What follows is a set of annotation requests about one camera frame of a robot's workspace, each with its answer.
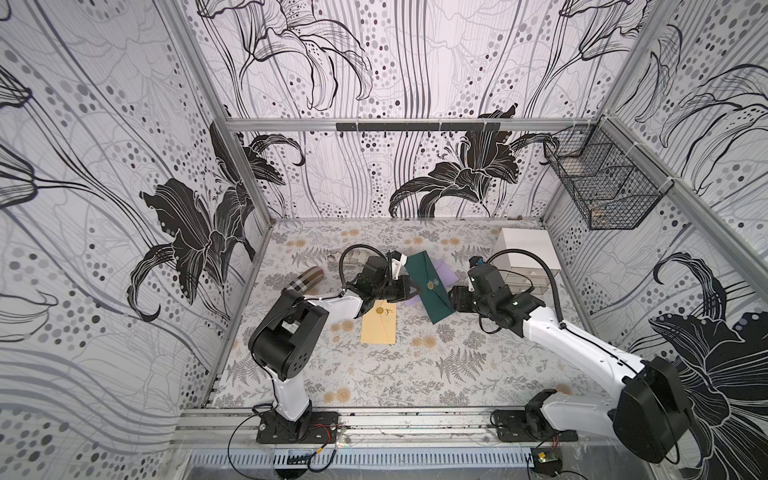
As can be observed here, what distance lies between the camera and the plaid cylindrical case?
0.98m

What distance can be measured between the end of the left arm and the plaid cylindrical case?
0.29 m

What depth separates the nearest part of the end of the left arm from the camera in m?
0.73
